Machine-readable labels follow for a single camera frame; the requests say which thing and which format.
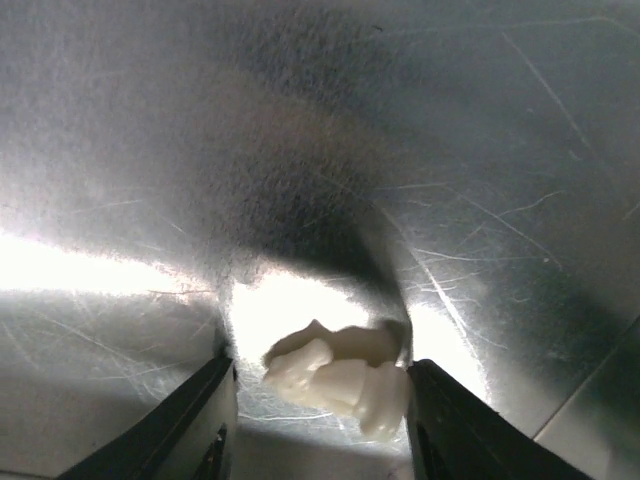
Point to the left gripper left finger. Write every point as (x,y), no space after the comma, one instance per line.
(189,435)

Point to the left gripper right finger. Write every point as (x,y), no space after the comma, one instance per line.
(455,435)

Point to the white queenside knight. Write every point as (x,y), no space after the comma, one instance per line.
(354,372)

